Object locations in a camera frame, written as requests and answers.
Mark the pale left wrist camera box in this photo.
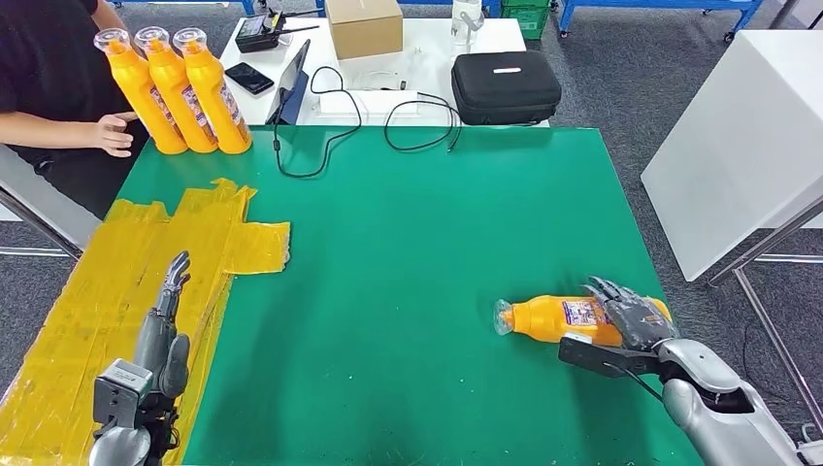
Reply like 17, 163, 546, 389
92, 358, 155, 431

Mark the black radio with antennas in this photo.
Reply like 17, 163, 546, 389
234, 9, 321, 54

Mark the person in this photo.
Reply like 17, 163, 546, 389
0, 0, 152, 220

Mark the blue metal frame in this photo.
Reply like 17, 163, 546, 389
557, 0, 765, 43

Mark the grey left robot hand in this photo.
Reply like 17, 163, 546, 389
133, 250, 193, 400

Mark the dark blue tablet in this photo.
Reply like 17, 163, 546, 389
266, 39, 313, 126

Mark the white desk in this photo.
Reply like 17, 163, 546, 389
219, 17, 551, 128

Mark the green plastic crate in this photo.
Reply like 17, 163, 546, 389
501, 0, 552, 41

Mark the person's right hand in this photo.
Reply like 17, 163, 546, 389
89, 111, 140, 159

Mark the orange plastic bottle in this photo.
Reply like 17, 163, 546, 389
92, 28, 189, 155
133, 26, 220, 154
493, 294, 674, 349
172, 27, 253, 155

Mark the flat white box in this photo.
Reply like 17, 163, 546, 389
317, 89, 420, 121

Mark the metal bench leg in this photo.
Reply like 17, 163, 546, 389
0, 189, 84, 262

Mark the metal table leg frame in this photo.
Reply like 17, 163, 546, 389
707, 195, 823, 439

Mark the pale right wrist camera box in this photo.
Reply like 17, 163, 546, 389
557, 332, 664, 381

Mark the black loose cable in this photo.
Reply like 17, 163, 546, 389
384, 92, 463, 153

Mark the black smartphone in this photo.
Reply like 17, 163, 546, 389
224, 62, 276, 96

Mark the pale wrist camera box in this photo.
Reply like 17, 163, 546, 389
92, 358, 155, 431
557, 332, 664, 381

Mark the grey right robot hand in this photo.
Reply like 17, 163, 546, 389
581, 276, 681, 351

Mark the large white table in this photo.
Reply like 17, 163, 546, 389
641, 30, 823, 283

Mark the black tablet cable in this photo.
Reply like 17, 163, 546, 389
273, 66, 363, 180

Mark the green work table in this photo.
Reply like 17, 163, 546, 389
117, 125, 706, 466

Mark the yellow tape sheet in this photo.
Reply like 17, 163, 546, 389
0, 179, 292, 466

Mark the white bench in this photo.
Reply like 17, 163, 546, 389
0, 144, 103, 252

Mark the cardboard box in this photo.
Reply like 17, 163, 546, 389
325, 0, 405, 61

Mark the black carrying case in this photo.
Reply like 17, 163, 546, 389
450, 50, 563, 126

